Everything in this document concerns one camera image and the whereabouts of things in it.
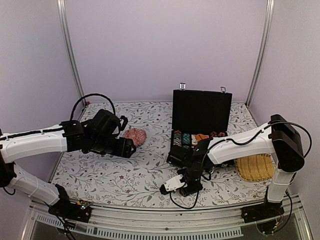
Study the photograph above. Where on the green chip row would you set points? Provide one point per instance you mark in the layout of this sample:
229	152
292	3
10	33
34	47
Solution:
186	140

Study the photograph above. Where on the orange big blind button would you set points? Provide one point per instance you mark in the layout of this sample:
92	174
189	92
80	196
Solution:
200	137

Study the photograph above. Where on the right aluminium frame post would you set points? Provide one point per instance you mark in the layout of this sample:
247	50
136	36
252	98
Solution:
261	52

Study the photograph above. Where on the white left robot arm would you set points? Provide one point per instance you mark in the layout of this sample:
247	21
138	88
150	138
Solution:
27	144

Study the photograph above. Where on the red card deck box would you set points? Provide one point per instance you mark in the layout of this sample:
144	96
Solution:
194	142

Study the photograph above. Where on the aluminium frame post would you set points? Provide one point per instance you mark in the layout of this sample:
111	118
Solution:
261	52
61	7

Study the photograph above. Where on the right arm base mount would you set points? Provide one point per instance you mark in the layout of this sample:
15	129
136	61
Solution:
266	215

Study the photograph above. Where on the woven bamboo tray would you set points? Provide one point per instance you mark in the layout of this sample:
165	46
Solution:
255	168

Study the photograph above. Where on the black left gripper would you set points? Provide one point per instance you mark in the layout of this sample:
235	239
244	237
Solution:
124	150

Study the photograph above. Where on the front aluminium rail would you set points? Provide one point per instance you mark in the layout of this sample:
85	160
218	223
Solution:
131	223

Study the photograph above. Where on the left aluminium frame post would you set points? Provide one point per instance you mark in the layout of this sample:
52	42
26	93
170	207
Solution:
61	7

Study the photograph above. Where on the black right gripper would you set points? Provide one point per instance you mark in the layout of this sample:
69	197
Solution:
196	187

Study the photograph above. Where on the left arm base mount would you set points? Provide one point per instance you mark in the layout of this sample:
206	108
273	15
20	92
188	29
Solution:
64	208

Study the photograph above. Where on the black poker case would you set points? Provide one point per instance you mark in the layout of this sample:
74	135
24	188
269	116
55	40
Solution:
200	111

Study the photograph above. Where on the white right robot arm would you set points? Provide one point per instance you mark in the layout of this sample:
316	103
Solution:
277	138

